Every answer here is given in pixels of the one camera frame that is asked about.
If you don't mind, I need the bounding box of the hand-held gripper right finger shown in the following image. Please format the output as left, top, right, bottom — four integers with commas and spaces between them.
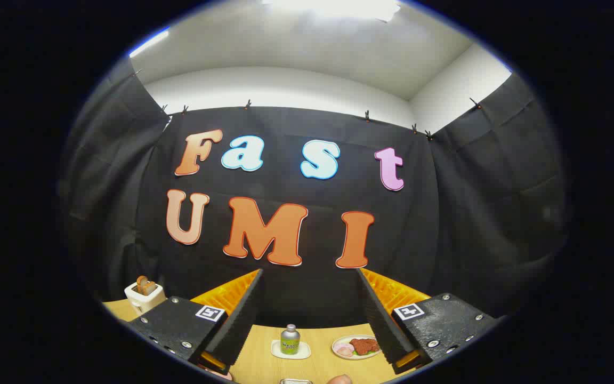
357, 268, 500, 375

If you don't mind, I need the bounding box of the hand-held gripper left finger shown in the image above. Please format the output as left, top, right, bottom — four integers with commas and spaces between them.
126, 268, 265, 377

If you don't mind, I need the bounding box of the brown meat piece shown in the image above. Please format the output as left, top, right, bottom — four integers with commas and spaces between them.
350, 338, 381, 356

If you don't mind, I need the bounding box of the white oval food plate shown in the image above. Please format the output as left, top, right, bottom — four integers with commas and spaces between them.
332, 334, 382, 361

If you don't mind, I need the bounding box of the green soda bottle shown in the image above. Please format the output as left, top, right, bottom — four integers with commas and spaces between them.
280, 324, 301, 355

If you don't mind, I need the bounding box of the pink round plate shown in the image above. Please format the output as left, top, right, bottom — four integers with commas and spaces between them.
200, 365, 234, 382

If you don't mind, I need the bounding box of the white square coaster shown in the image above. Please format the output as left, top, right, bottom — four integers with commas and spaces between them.
271, 340, 311, 359

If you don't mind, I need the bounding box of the cream white toaster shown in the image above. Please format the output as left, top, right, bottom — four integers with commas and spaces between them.
124, 283, 166, 315

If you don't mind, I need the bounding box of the row of small black clips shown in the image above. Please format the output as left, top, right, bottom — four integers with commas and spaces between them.
134, 68, 482, 141

